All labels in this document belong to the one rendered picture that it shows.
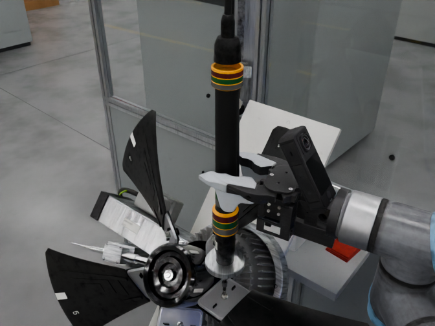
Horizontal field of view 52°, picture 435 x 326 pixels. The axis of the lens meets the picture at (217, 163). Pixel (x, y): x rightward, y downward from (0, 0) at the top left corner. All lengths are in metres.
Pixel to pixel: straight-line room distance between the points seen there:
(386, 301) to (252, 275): 0.37
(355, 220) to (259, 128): 0.59
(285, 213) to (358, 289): 1.09
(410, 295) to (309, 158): 0.22
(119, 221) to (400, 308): 0.75
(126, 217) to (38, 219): 1.99
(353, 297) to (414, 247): 1.15
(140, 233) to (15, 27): 5.56
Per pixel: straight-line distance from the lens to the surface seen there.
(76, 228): 2.96
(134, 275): 0.96
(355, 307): 1.76
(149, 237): 1.10
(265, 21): 1.42
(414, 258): 0.61
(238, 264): 0.79
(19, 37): 6.57
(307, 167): 0.60
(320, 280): 1.37
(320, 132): 1.07
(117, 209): 1.18
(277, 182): 0.63
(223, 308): 0.85
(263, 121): 1.14
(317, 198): 0.61
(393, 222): 0.60
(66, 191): 3.31
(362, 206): 0.60
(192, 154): 1.84
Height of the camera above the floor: 1.84
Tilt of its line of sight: 32 degrees down
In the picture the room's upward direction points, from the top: straight up
